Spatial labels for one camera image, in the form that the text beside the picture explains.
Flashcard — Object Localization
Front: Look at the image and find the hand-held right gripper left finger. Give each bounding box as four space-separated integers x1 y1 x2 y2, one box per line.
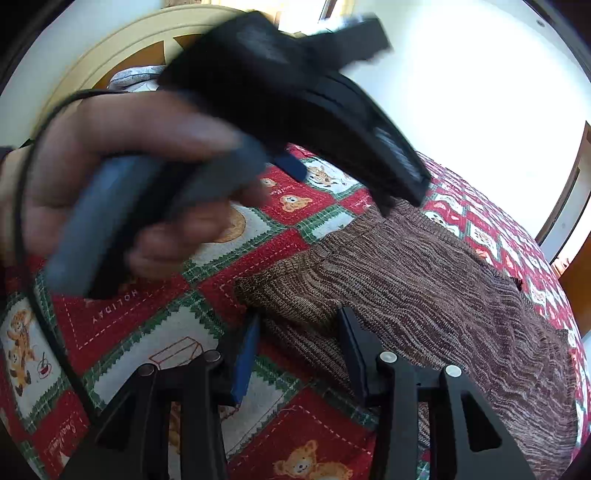
60 311 262 480

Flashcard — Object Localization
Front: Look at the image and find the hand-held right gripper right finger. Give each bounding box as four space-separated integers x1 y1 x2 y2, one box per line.
337 305 536 480

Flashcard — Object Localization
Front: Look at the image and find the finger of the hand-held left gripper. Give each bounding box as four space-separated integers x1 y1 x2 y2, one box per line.
265 150 309 183

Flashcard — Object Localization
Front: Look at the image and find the brown knit sweater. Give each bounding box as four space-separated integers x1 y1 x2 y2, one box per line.
233 198 583 480

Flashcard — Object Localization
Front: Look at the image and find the person's left hand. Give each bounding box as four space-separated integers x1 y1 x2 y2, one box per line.
18 92 273 281

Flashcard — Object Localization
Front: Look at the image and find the window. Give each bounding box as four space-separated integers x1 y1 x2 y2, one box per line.
277 0 356 33

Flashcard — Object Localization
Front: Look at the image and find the red checked printed bedspread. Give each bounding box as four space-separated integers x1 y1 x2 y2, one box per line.
0 143 585 480

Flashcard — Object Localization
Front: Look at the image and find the grey white patterned pillow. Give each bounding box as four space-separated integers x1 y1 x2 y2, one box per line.
107 65 169 90

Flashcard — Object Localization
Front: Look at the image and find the cream wooden headboard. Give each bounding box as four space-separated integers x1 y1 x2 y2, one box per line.
44 4 282 100

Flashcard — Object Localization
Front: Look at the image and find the brown wooden door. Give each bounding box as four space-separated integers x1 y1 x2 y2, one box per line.
551 244 591 340

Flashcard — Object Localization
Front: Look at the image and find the black cable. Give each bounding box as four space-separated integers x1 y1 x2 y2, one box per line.
13 89 130 418

